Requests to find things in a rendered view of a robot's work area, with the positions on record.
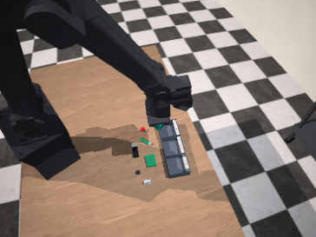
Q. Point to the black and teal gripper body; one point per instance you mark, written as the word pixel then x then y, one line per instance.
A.
pixel 153 116

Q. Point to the dark grey rack of bins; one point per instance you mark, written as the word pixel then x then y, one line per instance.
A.
pixel 173 150

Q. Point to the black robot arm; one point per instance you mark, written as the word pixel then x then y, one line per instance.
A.
pixel 61 24

